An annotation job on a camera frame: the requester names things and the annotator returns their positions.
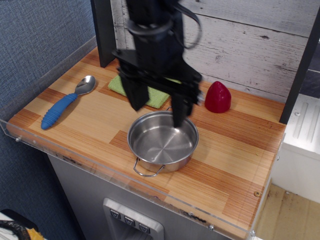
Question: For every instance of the green folded cloth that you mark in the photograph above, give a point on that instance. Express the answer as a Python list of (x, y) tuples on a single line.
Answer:
[(156, 97)]

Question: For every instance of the yellow object at corner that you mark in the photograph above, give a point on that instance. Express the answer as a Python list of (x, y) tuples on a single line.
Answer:
[(34, 235)]

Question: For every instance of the black vertical post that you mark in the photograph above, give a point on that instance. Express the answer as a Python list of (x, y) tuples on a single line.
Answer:
[(104, 30), (303, 67)]

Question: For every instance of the black left vertical post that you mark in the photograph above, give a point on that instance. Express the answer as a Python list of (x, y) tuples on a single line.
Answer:
[(104, 30)]

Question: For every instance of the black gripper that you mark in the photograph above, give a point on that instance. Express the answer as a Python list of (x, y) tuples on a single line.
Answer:
[(157, 62)]

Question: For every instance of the grey toy fridge cabinet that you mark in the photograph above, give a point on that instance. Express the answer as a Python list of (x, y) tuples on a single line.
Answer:
[(86, 193)]

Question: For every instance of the black right vertical post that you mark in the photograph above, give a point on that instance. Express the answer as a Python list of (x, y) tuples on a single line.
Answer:
[(303, 67)]

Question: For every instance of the white ridged side counter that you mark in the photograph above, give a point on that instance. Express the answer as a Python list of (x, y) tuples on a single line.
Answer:
[(297, 165)]

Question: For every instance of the blue handled metal spoon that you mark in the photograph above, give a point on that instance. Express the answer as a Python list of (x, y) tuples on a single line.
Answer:
[(85, 86)]

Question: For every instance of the red cone shaped toy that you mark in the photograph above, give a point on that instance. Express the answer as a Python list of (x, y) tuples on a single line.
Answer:
[(218, 98)]

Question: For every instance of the silver dispenser button panel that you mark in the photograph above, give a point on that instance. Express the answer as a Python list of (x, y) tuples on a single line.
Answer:
[(127, 224)]

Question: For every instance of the stainless steel pan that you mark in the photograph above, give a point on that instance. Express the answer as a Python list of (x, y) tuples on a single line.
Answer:
[(158, 146)]

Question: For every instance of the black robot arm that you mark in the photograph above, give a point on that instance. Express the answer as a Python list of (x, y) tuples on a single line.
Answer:
[(153, 17)]

